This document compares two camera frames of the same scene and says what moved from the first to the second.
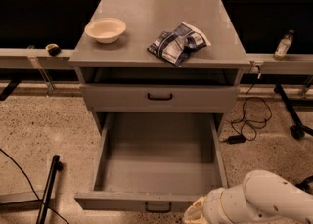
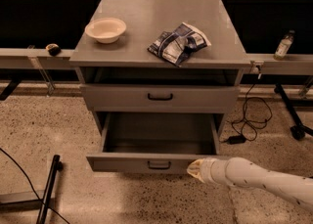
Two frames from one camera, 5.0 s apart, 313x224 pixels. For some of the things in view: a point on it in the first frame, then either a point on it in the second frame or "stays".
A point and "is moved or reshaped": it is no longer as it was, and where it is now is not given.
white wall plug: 256,67 stays
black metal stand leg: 55,168 stays
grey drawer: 157,162 is moved or reshaped
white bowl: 106,30 stays
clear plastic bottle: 284,45 stays
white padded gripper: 211,206 -> 207,170
